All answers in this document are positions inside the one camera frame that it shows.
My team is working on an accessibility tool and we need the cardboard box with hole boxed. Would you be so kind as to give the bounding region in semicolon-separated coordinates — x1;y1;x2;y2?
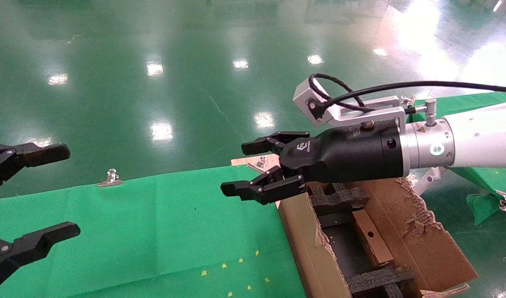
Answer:
352;209;395;267

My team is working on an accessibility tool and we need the black foam insert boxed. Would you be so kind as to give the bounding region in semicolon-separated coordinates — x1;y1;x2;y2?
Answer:
345;267;415;298
307;182;369;216

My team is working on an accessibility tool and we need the plywood board under carton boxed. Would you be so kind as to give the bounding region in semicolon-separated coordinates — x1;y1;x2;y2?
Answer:
231;155;284;207

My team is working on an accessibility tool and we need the green tablecloth of neighbour table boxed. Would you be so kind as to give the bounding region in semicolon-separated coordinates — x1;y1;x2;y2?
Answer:
406;92;506;226

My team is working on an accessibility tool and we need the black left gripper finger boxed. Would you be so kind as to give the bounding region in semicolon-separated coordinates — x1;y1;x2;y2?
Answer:
0;143;71;195
0;222;82;290

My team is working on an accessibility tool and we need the large open cardboard carton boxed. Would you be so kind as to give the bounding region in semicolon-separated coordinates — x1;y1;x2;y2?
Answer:
278;178;479;298

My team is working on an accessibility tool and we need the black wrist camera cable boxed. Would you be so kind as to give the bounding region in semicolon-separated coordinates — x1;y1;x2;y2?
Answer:
309;73;506;114

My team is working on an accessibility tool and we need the green tablecloth with yellow marks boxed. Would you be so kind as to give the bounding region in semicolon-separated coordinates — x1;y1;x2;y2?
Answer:
0;164;307;298

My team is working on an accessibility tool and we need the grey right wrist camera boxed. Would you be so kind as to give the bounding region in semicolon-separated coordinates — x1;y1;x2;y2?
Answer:
293;78;438;128

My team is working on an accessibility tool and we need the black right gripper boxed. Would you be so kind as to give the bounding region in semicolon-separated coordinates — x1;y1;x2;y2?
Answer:
221;119;410;205

